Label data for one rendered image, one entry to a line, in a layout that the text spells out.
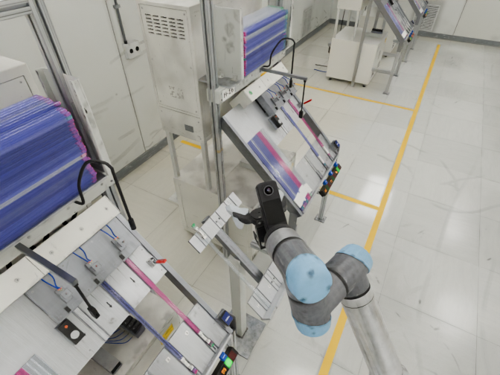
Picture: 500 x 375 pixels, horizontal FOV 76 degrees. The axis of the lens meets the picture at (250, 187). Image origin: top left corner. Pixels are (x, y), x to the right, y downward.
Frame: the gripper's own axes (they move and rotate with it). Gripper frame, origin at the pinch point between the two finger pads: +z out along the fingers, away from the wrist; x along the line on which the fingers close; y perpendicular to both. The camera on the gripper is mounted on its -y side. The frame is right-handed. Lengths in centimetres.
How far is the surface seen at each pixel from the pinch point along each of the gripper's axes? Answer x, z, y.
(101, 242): -48, 30, 15
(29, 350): -73, 9, 32
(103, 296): -53, 23, 32
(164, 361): -41, 13, 60
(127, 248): -42, 31, 21
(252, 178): 30, 125, 52
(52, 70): -41, 31, -39
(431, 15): 540, 506, -1
